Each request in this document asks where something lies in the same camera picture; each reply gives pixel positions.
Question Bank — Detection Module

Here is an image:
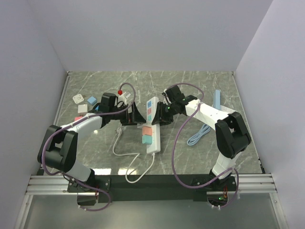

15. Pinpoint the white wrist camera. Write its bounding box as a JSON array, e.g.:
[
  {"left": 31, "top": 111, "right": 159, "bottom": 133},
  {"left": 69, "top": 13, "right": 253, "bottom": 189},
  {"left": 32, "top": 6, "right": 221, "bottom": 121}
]
[
  {"left": 117, "top": 92, "right": 131, "bottom": 106},
  {"left": 162, "top": 92, "right": 170, "bottom": 104}
]

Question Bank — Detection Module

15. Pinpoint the aluminium frame rail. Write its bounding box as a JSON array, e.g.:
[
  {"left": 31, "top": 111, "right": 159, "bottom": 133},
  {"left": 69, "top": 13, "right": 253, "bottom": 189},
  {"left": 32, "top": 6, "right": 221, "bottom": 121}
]
[{"left": 25, "top": 174, "right": 72, "bottom": 196}]

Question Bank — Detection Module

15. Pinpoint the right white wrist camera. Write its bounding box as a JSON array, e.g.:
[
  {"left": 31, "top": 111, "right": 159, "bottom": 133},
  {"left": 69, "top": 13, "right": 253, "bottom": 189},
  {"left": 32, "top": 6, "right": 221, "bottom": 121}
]
[{"left": 162, "top": 92, "right": 170, "bottom": 104}]

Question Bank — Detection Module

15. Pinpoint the white adapter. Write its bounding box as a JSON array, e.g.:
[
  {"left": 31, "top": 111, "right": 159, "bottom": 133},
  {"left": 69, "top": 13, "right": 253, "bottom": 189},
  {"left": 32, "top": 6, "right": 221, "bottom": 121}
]
[
  {"left": 137, "top": 124, "right": 146, "bottom": 128},
  {"left": 78, "top": 104, "right": 88, "bottom": 115}
]

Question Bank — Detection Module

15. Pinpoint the blue power cable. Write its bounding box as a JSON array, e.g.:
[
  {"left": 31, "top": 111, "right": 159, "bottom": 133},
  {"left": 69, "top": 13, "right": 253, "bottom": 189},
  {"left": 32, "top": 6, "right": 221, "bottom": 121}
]
[{"left": 187, "top": 123, "right": 211, "bottom": 146}]

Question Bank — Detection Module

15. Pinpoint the white square plug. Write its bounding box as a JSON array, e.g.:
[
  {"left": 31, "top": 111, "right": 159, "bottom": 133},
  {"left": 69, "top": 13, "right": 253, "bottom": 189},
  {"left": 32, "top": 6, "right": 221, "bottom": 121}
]
[{"left": 72, "top": 94, "right": 84, "bottom": 104}]

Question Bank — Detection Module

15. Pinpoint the black base bar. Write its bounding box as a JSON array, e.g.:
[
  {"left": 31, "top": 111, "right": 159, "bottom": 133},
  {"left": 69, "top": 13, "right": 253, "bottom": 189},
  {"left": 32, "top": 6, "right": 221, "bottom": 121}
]
[{"left": 67, "top": 174, "right": 237, "bottom": 206}]

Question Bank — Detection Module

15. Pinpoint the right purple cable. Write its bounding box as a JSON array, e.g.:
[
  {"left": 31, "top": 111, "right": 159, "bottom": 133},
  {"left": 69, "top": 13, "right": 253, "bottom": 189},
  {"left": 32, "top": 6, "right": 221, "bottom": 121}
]
[{"left": 171, "top": 83, "right": 240, "bottom": 209}]

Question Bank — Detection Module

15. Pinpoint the pink square plug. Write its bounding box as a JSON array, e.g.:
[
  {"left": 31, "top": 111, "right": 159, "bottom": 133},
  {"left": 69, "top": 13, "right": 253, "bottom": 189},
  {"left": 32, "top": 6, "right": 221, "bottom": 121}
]
[{"left": 74, "top": 116, "right": 82, "bottom": 121}]

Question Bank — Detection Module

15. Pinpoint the white power cable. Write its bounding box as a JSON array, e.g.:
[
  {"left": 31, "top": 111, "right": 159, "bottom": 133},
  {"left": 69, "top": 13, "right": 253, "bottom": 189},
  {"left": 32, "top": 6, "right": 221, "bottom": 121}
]
[{"left": 112, "top": 127, "right": 157, "bottom": 184}]

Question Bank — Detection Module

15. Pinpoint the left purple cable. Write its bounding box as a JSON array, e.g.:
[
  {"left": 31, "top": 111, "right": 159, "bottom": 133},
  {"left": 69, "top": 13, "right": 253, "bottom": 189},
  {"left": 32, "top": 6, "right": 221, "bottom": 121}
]
[{"left": 41, "top": 83, "right": 136, "bottom": 212}]

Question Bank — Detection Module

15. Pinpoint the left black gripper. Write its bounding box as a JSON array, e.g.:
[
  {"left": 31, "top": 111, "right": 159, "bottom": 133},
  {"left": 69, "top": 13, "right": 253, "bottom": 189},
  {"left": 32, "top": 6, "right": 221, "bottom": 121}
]
[{"left": 110, "top": 102, "right": 146, "bottom": 126}]

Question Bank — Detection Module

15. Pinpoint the purple cable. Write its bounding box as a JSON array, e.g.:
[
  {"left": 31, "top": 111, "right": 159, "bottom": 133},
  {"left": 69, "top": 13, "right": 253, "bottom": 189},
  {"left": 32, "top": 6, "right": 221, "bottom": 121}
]
[
  {"left": 171, "top": 83, "right": 240, "bottom": 209},
  {"left": 41, "top": 83, "right": 136, "bottom": 212}
]

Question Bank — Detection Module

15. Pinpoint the blue power strip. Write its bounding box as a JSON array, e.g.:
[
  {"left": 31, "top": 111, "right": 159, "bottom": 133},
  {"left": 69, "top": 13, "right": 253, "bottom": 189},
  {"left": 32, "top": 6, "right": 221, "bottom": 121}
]
[{"left": 213, "top": 90, "right": 221, "bottom": 110}]

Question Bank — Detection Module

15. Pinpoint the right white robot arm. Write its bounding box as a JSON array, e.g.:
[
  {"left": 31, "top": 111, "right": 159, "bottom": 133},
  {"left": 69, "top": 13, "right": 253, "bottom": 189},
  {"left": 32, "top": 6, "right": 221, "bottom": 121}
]
[{"left": 152, "top": 83, "right": 252, "bottom": 190}]

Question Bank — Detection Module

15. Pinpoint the teal plug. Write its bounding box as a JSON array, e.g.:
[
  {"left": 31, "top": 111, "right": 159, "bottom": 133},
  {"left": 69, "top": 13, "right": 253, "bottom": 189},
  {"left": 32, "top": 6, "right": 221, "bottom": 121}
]
[{"left": 142, "top": 135, "right": 153, "bottom": 145}]

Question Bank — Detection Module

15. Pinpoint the white power strip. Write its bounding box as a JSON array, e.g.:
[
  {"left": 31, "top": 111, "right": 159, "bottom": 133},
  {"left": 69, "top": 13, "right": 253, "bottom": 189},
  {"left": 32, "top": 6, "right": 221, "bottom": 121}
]
[{"left": 146, "top": 96, "right": 161, "bottom": 154}]

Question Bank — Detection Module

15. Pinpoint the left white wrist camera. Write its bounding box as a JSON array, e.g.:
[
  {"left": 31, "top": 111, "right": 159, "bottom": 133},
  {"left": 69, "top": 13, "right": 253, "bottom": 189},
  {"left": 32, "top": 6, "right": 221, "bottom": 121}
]
[{"left": 117, "top": 92, "right": 131, "bottom": 106}]

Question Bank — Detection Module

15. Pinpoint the coral plug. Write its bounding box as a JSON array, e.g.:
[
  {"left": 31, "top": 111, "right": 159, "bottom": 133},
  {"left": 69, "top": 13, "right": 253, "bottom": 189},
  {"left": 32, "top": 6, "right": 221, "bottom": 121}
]
[{"left": 142, "top": 126, "right": 153, "bottom": 136}]

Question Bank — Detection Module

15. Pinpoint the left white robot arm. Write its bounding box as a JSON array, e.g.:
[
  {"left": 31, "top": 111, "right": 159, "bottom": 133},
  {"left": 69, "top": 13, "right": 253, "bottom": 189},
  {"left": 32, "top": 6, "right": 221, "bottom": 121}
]
[{"left": 38, "top": 93, "right": 146, "bottom": 192}]

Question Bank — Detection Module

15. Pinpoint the white triangular socket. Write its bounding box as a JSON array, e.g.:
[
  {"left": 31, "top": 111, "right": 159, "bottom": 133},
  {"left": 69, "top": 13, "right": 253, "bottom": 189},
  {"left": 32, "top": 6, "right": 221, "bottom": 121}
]
[{"left": 220, "top": 105, "right": 235, "bottom": 114}]

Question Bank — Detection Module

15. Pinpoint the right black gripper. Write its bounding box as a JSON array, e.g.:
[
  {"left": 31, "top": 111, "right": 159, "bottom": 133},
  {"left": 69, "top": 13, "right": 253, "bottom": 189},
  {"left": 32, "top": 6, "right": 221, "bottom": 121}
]
[{"left": 152, "top": 101, "right": 177, "bottom": 127}]

